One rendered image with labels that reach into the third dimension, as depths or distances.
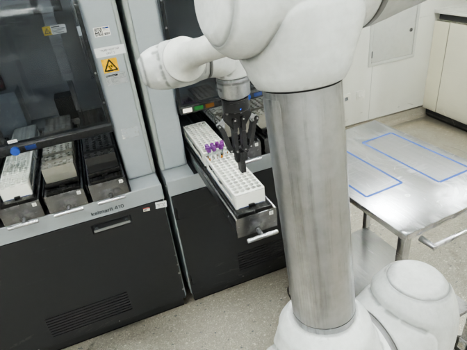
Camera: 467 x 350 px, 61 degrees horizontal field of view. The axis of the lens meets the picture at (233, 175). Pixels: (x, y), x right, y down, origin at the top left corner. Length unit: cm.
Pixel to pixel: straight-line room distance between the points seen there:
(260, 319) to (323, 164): 151
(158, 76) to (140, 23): 54
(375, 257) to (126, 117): 119
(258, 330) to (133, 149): 98
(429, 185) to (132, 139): 104
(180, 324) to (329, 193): 156
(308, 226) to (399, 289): 28
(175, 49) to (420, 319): 71
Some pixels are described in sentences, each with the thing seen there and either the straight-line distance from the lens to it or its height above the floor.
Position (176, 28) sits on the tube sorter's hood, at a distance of 148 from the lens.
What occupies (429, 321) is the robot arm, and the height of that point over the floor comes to 94.
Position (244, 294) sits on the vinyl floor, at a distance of 206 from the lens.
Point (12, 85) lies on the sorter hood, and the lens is 149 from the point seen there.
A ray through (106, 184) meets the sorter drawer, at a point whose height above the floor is 80.
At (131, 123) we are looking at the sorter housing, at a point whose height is 97.
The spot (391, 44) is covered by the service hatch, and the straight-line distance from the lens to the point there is 348.
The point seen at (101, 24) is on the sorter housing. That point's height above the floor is 133.
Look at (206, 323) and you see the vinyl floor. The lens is 197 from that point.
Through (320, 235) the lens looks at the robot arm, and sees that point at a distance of 55.
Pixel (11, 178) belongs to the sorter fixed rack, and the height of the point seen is 86.
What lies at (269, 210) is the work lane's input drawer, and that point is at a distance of 121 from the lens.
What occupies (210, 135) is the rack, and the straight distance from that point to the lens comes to 158.
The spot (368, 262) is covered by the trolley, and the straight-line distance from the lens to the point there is 183.
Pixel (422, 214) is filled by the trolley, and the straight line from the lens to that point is 121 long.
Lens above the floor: 152
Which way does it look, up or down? 30 degrees down
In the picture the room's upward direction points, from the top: 7 degrees counter-clockwise
